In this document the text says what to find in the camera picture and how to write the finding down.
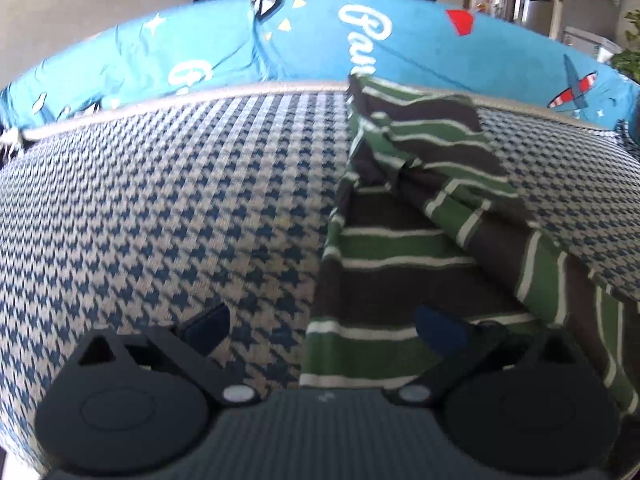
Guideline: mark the green potted plant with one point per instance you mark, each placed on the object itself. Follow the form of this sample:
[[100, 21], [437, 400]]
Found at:
[[627, 62]]

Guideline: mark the green brown striped shirt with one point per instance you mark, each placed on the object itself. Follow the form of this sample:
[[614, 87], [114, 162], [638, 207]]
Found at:
[[425, 216]]

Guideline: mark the white chest freezer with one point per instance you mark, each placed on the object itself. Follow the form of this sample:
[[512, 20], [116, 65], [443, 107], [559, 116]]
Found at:
[[597, 47]]

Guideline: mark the houndstooth sofa seat cushion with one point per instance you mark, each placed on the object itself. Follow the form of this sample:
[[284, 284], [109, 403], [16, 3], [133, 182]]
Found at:
[[151, 217]]

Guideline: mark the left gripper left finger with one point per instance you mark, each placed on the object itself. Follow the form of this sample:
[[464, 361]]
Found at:
[[130, 404]]

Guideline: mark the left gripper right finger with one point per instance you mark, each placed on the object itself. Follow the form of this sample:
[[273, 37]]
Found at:
[[520, 403]]

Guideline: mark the blue printed sofa back cover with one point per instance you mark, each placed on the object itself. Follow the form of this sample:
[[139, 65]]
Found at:
[[218, 43]]

